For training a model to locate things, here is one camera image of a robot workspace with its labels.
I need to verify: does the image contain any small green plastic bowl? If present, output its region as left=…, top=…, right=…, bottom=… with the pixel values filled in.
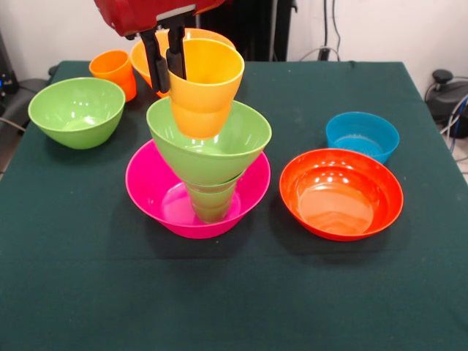
left=186, top=171, right=244, bottom=188

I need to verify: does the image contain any red plastic bowl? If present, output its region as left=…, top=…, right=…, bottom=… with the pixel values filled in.
left=279, top=148, right=405, bottom=242

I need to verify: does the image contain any yellow plastic cup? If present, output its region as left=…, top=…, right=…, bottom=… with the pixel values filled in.
left=166, top=38, right=246, bottom=139

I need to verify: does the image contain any dark grey floor case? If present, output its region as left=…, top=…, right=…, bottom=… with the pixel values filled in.
left=0, top=78, right=48, bottom=127

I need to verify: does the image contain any orange plastic cup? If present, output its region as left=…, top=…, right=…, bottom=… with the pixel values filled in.
left=88, top=49, right=138, bottom=103

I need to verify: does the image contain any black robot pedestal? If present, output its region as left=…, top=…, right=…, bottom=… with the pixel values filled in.
left=197, top=0, right=293, bottom=62

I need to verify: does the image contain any green plastic cup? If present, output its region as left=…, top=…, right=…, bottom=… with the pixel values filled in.
left=186, top=178, right=238, bottom=224

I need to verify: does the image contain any blue plastic bowl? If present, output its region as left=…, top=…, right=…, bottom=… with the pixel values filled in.
left=325, top=111, right=401, bottom=165

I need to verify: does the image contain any black wall cable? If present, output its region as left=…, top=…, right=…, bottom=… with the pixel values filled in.
left=331, top=0, right=343, bottom=52

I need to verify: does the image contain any large green plastic bowl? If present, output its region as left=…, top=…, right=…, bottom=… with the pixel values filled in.
left=28, top=76, right=127, bottom=150
left=146, top=95, right=273, bottom=186

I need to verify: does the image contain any pink plastic bowl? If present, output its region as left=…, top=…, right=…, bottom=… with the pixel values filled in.
left=125, top=138, right=272, bottom=240

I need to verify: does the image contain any large orange plastic bowl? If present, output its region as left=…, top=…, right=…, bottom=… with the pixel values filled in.
left=129, top=28, right=237, bottom=99

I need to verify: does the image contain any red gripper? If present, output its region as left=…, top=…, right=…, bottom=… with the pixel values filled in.
left=93, top=0, right=227, bottom=94

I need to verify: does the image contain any black computer tower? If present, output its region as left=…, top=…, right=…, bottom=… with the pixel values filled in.
left=0, top=31, right=20, bottom=96

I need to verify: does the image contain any dark green table cloth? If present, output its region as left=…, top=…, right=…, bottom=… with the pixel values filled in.
left=0, top=60, right=468, bottom=351

